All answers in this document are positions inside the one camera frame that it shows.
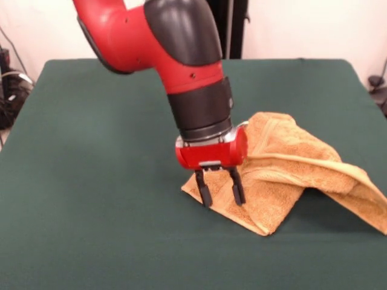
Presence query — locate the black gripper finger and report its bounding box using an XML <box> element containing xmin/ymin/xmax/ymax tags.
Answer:
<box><xmin>227</xmin><ymin>167</ymin><xmax>247</xmax><ymax>207</ymax></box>
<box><xmin>194</xmin><ymin>168</ymin><xmax>214</xmax><ymax>208</ymax></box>

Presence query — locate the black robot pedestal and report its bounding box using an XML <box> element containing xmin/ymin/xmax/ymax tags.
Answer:
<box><xmin>208</xmin><ymin>0</ymin><xmax>251</xmax><ymax>60</ymax></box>

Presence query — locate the black rounded device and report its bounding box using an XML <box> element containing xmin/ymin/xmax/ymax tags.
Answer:
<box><xmin>367</xmin><ymin>75</ymin><xmax>387</xmax><ymax>118</ymax></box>

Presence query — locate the tan terry towel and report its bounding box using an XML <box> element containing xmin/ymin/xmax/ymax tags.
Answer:
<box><xmin>180</xmin><ymin>112</ymin><xmax>387</xmax><ymax>238</ymax></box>

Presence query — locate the dark green table cloth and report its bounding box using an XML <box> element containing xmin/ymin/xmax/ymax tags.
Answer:
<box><xmin>0</xmin><ymin>58</ymin><xmax>387</xmax><ymax>290</ymax></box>

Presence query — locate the black cable heap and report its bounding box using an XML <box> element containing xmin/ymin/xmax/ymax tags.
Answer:
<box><xmin>0</xmin><ymin>71</ymin><xmax>34</xmax><ymax>131</ymax></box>

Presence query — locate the black plug adapter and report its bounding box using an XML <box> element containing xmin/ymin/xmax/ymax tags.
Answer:
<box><xmin>0</xmin><ymin>48</ymin><xmax>11</xmax><ymax>72</ymax></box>

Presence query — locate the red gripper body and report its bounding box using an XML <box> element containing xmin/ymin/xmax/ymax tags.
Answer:
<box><xmin>175</xmin><ymin>126</ymin><xmax>250</xmax><ymax>170</ymax></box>

